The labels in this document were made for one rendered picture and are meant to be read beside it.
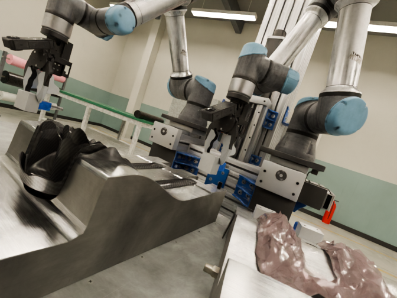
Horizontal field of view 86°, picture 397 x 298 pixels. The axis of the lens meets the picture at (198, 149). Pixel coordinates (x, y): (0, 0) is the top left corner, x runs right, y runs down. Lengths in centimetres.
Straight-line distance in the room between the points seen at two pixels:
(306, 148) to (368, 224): 524
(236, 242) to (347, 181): 556
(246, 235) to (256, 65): 47
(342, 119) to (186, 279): 62
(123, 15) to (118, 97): 771
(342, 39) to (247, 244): 69
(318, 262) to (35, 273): 34
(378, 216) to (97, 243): 592
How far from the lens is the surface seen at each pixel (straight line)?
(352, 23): 86
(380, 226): 610
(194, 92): 105
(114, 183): 27
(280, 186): 73
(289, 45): 88
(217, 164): 63
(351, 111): 78
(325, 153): 577
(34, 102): 82
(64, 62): 84
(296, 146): 86
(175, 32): 110
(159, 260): 38
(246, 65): 66
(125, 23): 75
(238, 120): 64
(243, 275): 21
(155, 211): 35
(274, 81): 69
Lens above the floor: 101
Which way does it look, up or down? 5 degrees down
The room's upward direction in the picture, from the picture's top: 19 degrees clockwise
